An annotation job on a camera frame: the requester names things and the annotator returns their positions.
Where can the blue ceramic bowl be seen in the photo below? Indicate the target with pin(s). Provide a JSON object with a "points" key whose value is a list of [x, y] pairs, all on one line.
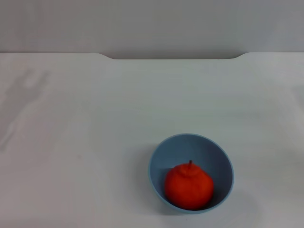
{"points": [[190, 147]]}

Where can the orange fruit with stem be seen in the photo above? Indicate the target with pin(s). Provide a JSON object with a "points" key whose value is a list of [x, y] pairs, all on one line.
{"points": [[190, 187]]}

